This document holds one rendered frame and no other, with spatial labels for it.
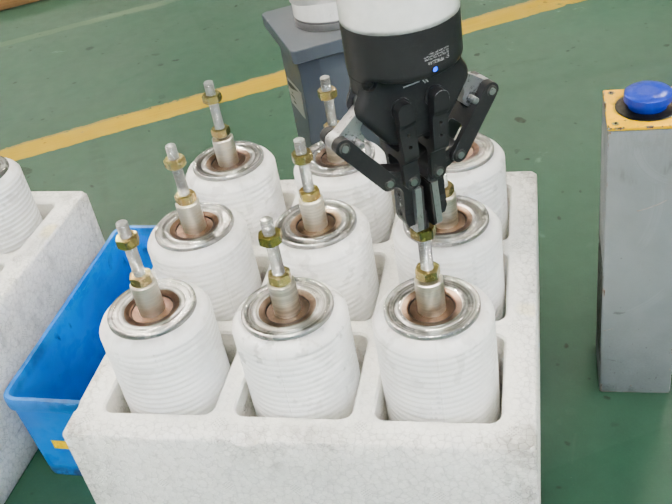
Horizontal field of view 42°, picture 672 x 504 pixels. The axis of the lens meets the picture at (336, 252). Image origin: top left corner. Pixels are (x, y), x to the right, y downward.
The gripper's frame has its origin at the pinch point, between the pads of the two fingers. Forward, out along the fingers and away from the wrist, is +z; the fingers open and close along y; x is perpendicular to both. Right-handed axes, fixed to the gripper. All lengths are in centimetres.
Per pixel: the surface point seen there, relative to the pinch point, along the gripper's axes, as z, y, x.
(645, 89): 2.2, 25.3, 5.0
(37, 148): 35, -19, 107
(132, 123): 36, -2, 103
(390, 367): 13.2, -4.7, -0.7
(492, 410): 19.5, 2.2, -4.0
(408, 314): 9.9, -2.0, 0.4
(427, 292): 7.7, -0.7, -0.7
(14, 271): 17, -28, 40
